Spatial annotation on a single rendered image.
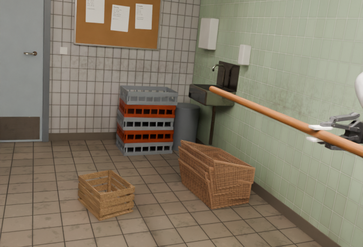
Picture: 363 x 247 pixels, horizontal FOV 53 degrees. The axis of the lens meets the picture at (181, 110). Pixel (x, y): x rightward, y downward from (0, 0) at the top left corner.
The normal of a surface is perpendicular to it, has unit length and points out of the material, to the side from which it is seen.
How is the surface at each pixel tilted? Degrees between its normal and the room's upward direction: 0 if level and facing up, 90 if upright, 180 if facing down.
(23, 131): 90
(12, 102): 90
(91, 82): 90
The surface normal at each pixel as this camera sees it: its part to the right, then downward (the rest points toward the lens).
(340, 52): -0.93, 0.00
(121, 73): 0.37, 0.23
